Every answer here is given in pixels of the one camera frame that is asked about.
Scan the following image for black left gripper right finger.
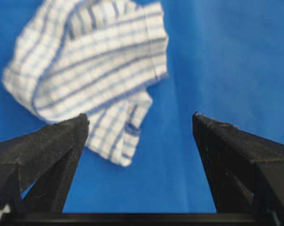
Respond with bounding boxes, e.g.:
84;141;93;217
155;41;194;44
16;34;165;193
192;113;284;221

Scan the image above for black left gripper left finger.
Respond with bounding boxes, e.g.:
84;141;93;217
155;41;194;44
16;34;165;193
0;114;89;213

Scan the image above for blue white striped towel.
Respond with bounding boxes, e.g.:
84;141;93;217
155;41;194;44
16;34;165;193
2;0;169;167

